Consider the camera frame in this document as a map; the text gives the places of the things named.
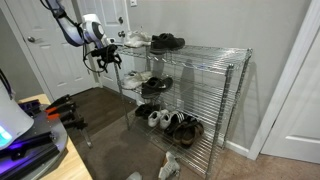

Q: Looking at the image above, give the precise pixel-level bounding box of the chrome wire shoe rack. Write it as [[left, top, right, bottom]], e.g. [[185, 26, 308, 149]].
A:
[[119, 45, 253, 179]]

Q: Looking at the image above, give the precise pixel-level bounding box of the white double closet door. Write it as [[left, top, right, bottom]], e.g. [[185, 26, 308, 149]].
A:
[[4, 0, 128, 99]]

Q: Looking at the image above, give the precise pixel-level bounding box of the dark shoe on bottom shelf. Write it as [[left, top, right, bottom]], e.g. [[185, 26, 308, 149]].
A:
[[135, 104, 160, 119]]

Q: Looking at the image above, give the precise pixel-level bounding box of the black white striped sandal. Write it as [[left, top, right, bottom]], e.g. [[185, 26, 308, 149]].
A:
[[164, 111, 185, 136]]

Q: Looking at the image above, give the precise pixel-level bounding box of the black orange clamp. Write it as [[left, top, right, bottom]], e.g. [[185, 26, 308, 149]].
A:
[[45, 94, 93, 148]]

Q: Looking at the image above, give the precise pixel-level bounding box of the wooden table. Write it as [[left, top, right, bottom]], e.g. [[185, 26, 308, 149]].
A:
[[18, 93, 94, 180]]

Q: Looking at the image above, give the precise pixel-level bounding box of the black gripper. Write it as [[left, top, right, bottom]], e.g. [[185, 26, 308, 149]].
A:
[[90, 44, 122, 70]]

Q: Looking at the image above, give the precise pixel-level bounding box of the brown sandal on bottom shelf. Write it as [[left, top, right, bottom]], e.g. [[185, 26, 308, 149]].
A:
[[173, 116, 204, 148]]

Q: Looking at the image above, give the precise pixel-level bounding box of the white sneaker on top shelf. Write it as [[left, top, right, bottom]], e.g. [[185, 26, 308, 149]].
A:
[[124, 31, 152, 48]]

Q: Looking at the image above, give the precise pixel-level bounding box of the grey shoe on floor near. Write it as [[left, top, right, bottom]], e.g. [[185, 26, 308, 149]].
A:
[[126, 172, 143, 180]]

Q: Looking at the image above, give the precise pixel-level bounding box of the black shoe on middle shelf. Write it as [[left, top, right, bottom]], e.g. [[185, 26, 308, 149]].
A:
[[141, 77, 173, 99]]

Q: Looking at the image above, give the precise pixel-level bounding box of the white sneaker on shelf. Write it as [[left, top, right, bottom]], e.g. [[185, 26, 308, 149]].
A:
[[148, 111, 163, 127], [124, 31, 152, 48]]

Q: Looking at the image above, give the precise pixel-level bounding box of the round metal robot base plate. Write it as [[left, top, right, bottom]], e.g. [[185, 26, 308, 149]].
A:
[[0, 99, 68, 180]]

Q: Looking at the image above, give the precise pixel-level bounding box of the white shoe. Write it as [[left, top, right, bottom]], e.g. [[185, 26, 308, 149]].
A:
[[122, 71, 152, 90]]

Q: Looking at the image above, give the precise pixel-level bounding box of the white sneaker on bottom shelf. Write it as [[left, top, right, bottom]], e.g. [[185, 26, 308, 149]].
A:
[[148, 111, 163, 127]]

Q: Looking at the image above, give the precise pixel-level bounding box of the black sneaker on top shelf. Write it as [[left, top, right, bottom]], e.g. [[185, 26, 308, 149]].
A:
[[150, 33, 185, 55]]

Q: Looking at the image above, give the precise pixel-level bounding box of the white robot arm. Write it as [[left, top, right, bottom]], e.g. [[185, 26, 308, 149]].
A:
[[40, 0, 122, 73]]

